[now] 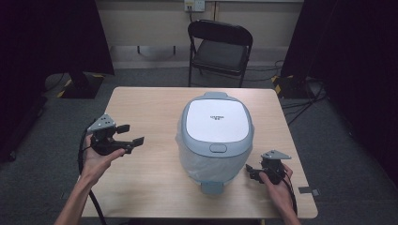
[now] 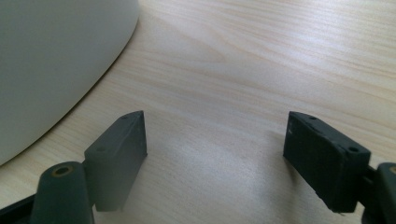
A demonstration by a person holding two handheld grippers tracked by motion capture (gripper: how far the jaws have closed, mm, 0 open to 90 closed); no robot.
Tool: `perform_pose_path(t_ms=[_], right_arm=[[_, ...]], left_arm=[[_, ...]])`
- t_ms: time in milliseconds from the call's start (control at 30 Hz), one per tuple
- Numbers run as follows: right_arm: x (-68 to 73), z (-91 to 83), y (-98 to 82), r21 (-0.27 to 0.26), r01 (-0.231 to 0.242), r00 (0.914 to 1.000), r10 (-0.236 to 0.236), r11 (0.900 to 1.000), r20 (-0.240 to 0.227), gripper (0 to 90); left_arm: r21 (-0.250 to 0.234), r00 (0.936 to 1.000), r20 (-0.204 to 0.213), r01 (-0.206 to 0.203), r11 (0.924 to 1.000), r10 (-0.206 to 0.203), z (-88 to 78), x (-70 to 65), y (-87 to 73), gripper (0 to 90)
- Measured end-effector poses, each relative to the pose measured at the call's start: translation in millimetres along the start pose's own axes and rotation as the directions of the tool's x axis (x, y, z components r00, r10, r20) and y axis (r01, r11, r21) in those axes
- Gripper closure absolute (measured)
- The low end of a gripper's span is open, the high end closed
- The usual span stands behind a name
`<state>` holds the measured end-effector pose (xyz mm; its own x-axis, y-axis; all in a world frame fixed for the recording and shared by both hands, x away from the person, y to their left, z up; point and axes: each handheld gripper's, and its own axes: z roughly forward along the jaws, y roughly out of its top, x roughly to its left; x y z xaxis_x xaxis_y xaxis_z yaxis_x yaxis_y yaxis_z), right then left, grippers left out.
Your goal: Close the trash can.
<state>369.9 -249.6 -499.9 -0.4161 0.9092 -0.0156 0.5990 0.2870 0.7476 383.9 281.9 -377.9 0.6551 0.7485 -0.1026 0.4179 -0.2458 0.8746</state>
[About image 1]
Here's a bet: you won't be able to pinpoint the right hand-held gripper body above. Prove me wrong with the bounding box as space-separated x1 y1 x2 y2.
258 149 293 186

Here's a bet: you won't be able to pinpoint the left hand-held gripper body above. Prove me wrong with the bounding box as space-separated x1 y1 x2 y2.
86 113 134 157

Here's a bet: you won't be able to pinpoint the white plastic trash bag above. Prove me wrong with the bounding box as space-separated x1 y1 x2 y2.
175 120 253 185

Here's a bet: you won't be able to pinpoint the grey-blue pedal trash can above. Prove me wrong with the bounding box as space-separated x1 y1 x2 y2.
176 91 255 196

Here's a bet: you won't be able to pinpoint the person's right hand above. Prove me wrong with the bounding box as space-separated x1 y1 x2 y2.
258 163 296 214

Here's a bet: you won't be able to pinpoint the person's left hand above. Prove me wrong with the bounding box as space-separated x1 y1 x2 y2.
80 133 127 189

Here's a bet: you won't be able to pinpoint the black stand base striped tape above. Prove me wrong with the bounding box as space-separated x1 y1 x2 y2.
270 74 314 100
56 72 106 100

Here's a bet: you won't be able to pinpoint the dark curtain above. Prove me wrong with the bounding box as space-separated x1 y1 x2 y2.
0 0 115 164
280 0 398 188

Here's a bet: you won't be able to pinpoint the black folding chair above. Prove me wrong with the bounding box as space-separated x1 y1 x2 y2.
187 19 253 89

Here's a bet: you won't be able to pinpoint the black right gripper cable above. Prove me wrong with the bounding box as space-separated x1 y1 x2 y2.
281 170 299 217

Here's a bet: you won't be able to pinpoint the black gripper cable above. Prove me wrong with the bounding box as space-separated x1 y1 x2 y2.
281 170 299 217
77 126 108 225

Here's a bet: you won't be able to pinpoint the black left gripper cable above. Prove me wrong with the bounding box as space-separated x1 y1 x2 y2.
77 126 108 225

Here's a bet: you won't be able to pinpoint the black floor cables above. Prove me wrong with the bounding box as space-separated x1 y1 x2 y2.
243 59 329 127

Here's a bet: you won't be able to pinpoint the white wall socket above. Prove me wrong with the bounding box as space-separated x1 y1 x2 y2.
183 0 207 13

